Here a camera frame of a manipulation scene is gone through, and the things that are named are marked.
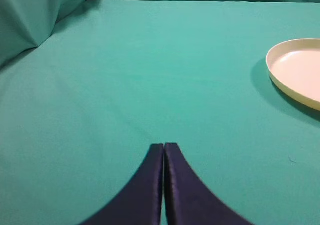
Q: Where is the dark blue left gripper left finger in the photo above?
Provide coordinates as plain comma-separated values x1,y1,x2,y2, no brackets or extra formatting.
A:
82,143,164,225

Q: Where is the pale yellow plate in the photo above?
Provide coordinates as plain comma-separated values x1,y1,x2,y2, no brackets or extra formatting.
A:
265,38,320,111

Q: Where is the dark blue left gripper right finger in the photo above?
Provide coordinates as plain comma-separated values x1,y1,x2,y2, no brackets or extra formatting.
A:
164,143,251,225

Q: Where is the green tablecloth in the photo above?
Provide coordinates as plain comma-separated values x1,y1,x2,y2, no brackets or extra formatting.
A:
0,0,320,225

